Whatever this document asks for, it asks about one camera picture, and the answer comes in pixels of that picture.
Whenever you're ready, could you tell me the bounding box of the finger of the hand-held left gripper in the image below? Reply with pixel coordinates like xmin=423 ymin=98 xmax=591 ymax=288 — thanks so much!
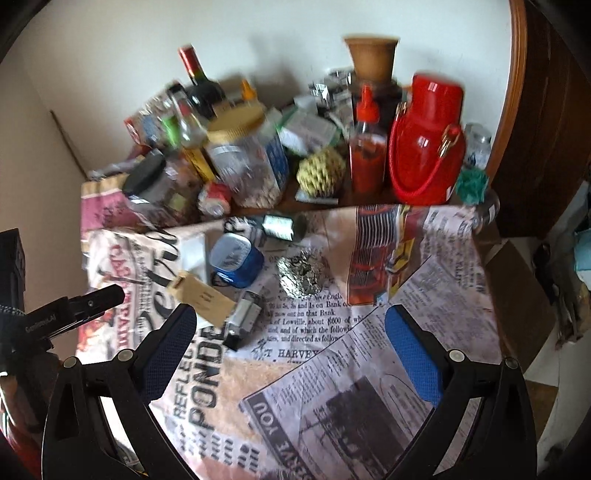
xmin=48 ymin=284 xmax=125 ymax=339

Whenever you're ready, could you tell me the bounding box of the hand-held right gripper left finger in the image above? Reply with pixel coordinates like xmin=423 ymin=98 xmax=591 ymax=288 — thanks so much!
xmin=41 ymin=302 xmax=198 ymax=480

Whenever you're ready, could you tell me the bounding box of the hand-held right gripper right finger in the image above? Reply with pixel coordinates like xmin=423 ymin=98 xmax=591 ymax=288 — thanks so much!
xmin=383 ymin=304 xmax=539 ymax=480

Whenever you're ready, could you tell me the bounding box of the brown paper tag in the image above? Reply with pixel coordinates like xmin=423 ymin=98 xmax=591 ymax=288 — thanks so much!
xmin=168 ymin=271 xmax=237 ymax=330

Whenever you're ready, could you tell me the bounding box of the blue plastic cup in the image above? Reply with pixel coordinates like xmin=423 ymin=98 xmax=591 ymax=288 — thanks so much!
xmin=210 ymin=233 xmax=265 ymax=288

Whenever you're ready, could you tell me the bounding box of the foil ball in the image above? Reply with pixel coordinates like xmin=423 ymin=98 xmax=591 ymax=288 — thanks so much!
xmin=277 ymin=249 xmax=327 ymax=297

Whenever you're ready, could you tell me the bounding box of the small silver can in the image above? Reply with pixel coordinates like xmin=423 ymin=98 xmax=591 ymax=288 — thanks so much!
xmin=263 ymin=213 xmax=308 ymax=244

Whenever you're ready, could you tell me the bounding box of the printed newspaper-style tablecloth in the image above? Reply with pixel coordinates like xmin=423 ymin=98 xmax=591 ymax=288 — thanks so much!
xmin=81 ymin=203 xmax=502 ymax=480

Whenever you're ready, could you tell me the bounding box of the pink printed woven sack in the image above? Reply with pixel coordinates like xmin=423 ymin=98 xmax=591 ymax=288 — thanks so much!
xmin=81 ymin=178 xmax=153 ymax=232

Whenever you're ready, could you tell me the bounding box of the dark-lidded glass jar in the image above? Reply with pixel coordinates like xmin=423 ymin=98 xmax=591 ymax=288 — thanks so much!
xmin=122 ymin=154 xmax=204 ymax=228

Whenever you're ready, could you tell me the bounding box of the small red white can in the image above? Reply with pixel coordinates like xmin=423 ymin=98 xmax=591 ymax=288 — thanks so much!
xmin=198 ymin=182 xmax=233 ymax=219

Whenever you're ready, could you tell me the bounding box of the round metal tin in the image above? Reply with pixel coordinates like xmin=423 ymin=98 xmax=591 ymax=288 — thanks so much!
xmin=475 ymin=193 xmax=502 ymax=223

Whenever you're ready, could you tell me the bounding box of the red snack packet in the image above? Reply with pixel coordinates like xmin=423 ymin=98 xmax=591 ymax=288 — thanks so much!
xmin=124 ymin=92 xmax=185 ymax=148

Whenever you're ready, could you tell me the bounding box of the green scrunched cloth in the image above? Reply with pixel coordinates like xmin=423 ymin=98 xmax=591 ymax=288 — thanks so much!
xmin=455 ymin=168 xmax=490 ymax=205

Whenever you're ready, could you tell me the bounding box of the small green bottle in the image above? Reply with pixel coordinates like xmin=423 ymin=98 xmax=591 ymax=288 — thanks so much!
xmin=161 ymin=115 xmax=182 ymax=149

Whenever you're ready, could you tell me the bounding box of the clear glass bottle yellow label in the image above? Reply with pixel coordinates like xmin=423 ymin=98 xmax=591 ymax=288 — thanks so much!
xmin=168 ymin=83 xmax=219 ymax=182

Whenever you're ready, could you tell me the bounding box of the green custard apple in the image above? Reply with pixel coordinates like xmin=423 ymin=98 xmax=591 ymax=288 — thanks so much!
xmin=295 ymin=145 xmax=347 ymax=200

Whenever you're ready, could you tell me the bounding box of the red sauce bottle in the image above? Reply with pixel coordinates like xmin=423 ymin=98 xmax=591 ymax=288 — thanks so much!
xmin=348 ymin=85 xmax=389 ymax=195

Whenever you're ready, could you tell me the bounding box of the plastic jar yellow lid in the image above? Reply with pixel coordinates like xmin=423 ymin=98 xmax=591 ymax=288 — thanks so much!
xmin=205 ymin=111 xmax=290 ymax=209

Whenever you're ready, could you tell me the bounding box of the red thermos jug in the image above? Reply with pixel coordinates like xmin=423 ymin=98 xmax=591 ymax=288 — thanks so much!
xmin=388 ymin=74 xmax=467 ymax=206

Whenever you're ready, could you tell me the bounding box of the glass jar near door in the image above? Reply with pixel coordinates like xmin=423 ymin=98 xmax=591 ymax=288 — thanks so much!
xmin=464 ymin=122 xmax=493 ymax=172

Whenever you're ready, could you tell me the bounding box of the dark wine bottle red cap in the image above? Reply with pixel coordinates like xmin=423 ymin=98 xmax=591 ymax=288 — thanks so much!
xmin=179 ymin=45 xmax=227 ymax=121

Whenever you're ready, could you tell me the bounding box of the clear plastic bag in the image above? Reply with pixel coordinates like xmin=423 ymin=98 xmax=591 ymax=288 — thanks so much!
xmin=277 ymin=108 xmax=341 ymax=154

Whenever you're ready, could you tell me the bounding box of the dark brown jar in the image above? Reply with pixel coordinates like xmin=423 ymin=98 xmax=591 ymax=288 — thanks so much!
xmin=355 ymin=80 xmax=403 ymax=126

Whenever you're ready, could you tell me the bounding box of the dark wooden door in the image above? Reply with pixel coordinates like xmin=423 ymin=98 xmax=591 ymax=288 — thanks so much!
xmin=485 ymin=0 xmax=591 ymax=241

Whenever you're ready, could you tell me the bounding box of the crumpled silver packaging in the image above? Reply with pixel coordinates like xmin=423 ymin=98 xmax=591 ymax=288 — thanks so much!
xmin=308 ymin=69 xmax=352 ymax=110

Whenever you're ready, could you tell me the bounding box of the brown clay pot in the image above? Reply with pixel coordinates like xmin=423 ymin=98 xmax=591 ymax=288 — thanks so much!
xmin=344 ymin=37 xmax=400 ymax=87

